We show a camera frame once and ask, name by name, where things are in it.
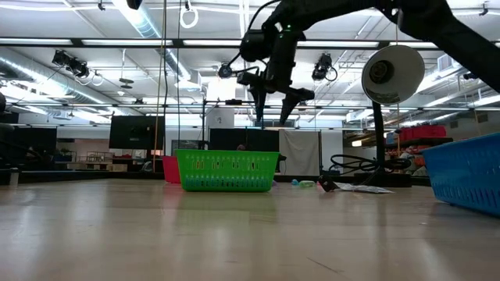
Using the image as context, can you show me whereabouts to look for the red plastic basket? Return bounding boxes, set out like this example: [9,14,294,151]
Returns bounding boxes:
[162,155,182,184]

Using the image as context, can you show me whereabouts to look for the black lamp power cable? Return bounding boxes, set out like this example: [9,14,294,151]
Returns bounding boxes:
[316,154,412,193]

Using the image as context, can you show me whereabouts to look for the black wall screen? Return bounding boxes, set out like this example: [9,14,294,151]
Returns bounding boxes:
[108,115,166,151]

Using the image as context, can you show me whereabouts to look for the grey hanging cloth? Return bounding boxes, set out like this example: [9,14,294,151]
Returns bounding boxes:
[278,129,322,176]

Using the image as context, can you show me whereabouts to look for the green plastic basket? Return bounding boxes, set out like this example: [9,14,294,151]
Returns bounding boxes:
[175,149,280,193]

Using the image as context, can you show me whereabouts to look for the red storage bins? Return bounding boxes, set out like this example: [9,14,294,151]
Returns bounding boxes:
[398,124,448,142]

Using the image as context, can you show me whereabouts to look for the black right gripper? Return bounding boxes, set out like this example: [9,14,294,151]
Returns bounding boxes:
[237,30,316,126]

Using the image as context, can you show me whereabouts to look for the blue plastic basket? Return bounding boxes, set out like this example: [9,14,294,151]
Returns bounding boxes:
[420,132,500,218]

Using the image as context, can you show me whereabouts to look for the silver ventilation duct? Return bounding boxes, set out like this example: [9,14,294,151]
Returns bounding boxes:
[111,0,204,91]
[0,46,132,116]

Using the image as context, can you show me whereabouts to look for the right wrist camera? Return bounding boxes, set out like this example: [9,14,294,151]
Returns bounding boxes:
[239,29,274,62]

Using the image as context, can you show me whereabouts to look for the clear plastic packet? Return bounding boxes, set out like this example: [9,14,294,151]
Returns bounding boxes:
[334,181,395,195]

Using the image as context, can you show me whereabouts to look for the black background rig frame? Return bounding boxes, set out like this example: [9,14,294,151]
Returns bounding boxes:
[202,98,266,150]

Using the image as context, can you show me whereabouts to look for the black desk lamp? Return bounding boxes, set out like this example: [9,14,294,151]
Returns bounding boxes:
[353,44,427,188]

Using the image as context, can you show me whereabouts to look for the black table frame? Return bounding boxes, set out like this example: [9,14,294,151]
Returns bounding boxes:
[0,170,430,184]

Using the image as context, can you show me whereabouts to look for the black ceiling spotlight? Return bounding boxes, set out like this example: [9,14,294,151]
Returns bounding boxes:
[311,52,339,84]
[217,62,234,80]
[51,49,91,79]

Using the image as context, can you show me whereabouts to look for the white hanging cable loop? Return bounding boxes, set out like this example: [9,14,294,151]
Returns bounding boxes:
[179,0,199,30]

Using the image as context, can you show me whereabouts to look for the black storage shelf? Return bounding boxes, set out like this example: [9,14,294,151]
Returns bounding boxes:
[384,136,455,179]

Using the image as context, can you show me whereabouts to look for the white square pillar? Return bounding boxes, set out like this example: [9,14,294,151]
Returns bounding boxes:
[205,77,236,130]

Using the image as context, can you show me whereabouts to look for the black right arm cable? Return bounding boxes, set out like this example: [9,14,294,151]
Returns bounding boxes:
[248,0,284,32]

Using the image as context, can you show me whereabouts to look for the black hanging cable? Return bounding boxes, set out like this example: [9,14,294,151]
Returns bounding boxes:
[162,0,170,118]
[176,0,183,150]

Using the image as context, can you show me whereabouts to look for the white ceiling vent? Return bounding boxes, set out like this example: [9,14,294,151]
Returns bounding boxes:
[436,54,462,73]

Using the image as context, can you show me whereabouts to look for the black partition panel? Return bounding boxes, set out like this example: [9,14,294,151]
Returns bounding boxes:
[209,128,280,151]

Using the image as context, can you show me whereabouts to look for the black beam with light strips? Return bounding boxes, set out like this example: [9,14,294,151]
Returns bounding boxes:
[0,37,442,50]

